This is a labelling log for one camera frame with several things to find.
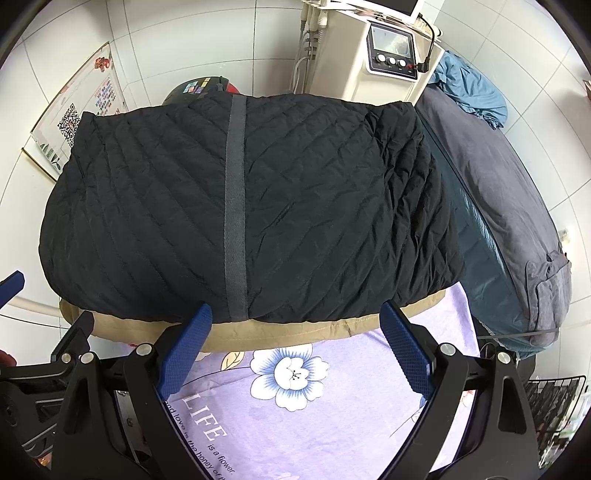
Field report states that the black quilted jacket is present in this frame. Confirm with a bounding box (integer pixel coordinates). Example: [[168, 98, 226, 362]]
[[39, 92, 465, 324]]

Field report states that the black helmet with stickers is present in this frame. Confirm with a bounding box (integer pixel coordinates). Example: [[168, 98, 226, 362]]
[[162, 76, 239, 105]]

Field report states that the tan folded garment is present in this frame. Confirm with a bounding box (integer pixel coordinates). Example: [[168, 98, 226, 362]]
[[58, 286, 448, 354]]

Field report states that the purple floral bed sheet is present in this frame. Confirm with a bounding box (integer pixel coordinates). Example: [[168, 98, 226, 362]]
[[128, 280, 484, 480]]

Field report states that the poster with QR code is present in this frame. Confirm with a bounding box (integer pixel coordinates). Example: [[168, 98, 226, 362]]
[[23, 42, 128, 179]]

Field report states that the beige beauty machine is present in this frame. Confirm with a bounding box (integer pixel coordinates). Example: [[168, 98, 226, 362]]
[[290, 1, 444, 105]]

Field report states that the black wire basket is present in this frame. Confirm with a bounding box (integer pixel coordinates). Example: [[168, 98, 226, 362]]
[[525, 376, 581, 457]]

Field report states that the blue crumpled cloth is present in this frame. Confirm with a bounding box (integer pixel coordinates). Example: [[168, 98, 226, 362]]
[[429, 51, 508, 129]]

